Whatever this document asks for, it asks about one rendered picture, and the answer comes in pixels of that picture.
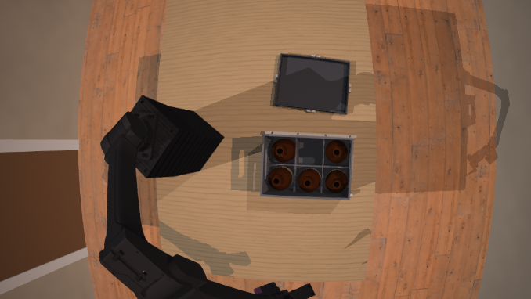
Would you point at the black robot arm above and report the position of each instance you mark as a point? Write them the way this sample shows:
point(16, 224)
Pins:
point(166, 277)

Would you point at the brown bottle with cream label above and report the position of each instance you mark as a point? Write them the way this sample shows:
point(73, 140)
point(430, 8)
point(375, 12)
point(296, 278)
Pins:
point(339, 180)

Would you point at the brown ceramic bottle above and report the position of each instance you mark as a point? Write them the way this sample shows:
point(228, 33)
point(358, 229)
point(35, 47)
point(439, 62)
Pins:
point(338, 150)

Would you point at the dark grey divided crate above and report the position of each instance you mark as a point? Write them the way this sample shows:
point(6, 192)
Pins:
point(311, 154)

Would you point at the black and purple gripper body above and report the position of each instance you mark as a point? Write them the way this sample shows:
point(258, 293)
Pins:
point(269, 289)

